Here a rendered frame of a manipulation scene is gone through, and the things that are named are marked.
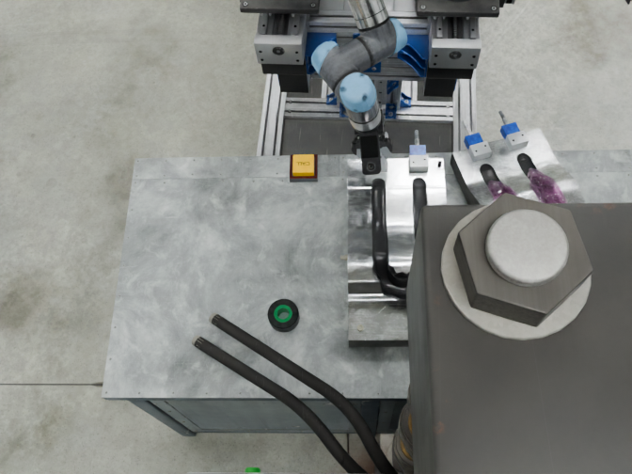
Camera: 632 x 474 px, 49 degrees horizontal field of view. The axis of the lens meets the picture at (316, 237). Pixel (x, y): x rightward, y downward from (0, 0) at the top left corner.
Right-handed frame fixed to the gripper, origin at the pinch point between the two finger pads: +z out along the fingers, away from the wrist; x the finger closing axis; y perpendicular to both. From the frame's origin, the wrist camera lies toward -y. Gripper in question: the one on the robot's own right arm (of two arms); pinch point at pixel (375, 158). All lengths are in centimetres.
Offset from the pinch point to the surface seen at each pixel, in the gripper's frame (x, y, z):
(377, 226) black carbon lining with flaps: 0.3, -17.6, 3.7
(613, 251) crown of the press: -30, -57, -113
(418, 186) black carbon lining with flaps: -10.5, -6.5, 6.1
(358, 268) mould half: 4.4, -30.7, -4.6
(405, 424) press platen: -8, -69, -45
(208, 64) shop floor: 85, 94, 97
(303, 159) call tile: 21.3, 4.9, 8.2
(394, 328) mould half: -3.2, -44.8, 2.1
